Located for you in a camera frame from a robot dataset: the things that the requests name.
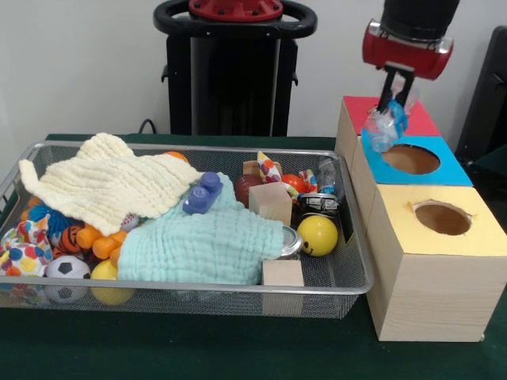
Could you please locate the pale yellow muslin cloth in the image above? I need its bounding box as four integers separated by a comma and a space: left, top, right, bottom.
18, 132, 203, 237

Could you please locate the wooden box with three holes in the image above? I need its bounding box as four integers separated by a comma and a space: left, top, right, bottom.
334, 96, 507, 343

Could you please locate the black soda can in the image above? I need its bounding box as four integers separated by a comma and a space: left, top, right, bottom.
298, 192, 343, 216

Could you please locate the blue toy car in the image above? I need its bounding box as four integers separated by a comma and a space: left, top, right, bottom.
182, 171, 223, 215

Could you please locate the black and white soccer ball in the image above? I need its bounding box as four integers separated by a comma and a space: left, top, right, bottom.
44, 255, 92, 305

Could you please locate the mint green muslin cloth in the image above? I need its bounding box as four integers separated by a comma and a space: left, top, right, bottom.
117, 173, 284, 286

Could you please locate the clear mesh bin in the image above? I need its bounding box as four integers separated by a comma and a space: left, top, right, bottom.
0, 141, 375, 319

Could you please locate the red ball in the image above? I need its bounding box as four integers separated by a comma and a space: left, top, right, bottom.
281, 173, 311, 195

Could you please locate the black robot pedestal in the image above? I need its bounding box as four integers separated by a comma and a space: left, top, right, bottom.
153, 0, 318, 137

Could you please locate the large wooden cube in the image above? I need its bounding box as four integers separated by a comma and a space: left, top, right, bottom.
249, 182, 293, 226

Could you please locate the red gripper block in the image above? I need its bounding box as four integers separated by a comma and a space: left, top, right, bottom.
363, 21, 454, 114

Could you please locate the small wooden cube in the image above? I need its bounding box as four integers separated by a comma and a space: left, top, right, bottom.
262, 260, 305, 289

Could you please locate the yellow smiley ball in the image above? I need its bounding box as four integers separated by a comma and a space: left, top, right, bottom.
297, 215, 339, 257

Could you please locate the black chair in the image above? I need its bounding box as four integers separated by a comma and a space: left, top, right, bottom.
456, 26, 507, 199

